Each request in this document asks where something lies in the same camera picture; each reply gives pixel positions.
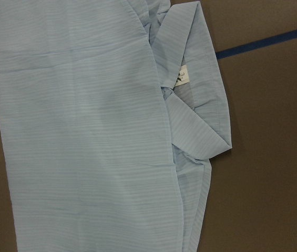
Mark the light blue button shirt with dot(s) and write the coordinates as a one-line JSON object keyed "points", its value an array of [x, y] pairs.
{"points": [[110, 112]]}

